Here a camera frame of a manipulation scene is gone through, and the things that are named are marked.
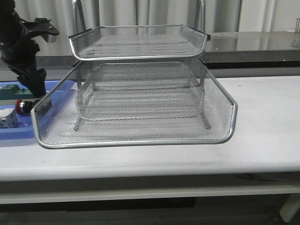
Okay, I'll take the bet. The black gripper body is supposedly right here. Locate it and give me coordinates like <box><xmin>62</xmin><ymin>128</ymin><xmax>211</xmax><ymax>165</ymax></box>
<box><xmin>1</xmin><ymin>17</ymin><xmax>60</xmax><ymax>74</ymax></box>

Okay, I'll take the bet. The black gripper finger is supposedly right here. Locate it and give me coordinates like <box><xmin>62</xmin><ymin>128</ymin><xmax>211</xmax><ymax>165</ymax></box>
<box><xmin>17</xmin><ymin>68</ymin><xmax>46</xmax><ymax>97</ymax></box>

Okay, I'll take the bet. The red emergency stop button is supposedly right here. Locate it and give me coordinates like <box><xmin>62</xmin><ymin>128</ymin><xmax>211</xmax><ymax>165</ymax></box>
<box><xmin>15</xmin><ymin>98</ymin><xmax>53</xmax><ymax>115</ymax></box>

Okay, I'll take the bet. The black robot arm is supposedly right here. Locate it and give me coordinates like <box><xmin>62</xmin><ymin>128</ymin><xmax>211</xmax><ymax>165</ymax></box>
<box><xmin>0</xmin><ymin>0</ymin><xmax>59</xmax><ymax>98</ymax></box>

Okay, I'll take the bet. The green terminal block component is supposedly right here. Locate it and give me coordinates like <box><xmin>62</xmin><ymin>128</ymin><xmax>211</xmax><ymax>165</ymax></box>
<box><xmin>0</xmin><ymin>84</ymin><xmax>45</xmax><ymax>100</ymax></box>

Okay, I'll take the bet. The blue plastic tray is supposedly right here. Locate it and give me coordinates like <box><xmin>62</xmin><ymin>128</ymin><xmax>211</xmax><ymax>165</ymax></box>
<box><xmin>0</xmin><ymin>80</ymin><xmax>75</xmax><ymax>140</ymax></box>

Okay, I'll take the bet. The white circuit breaker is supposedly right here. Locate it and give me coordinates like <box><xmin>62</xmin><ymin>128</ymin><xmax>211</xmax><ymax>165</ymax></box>
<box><xmin>0</xmin><ymin>108</ymin><xmax>18</xmax><ymax>128</ymax></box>

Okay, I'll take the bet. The silver mesh top tray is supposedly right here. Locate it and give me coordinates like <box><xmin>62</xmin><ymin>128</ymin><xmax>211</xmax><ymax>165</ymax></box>
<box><xmin>69</xmin><ymin>24</ymin><xmax>208</xmax><ymax>61</ymax></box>

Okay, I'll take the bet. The grey stone back counter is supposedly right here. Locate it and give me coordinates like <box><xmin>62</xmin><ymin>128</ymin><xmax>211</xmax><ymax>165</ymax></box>
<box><xmin>0</xmin><ymin>31</ymin><xmax>300</xmax><ymax>70</ymax></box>

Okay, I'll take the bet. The white table leg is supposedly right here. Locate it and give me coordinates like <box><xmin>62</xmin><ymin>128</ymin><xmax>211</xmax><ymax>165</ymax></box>
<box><xmin>279</xmin><ymin>194</ymin><xmax>300</xmax><ymax>223</ymax></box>

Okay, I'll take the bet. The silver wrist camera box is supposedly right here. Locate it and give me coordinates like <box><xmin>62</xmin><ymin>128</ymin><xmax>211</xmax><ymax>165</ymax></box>
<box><xmin>42</xmin><ymin>33</ymin><xmax>57</xmax><ymax>43</ymax></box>

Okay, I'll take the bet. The grey metal rack frame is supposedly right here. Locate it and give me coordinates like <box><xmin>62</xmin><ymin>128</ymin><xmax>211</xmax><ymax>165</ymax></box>
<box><xmin>71</xmin><ymin>0</ymin><xmax>212</xmax><ymax>131</ymax></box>

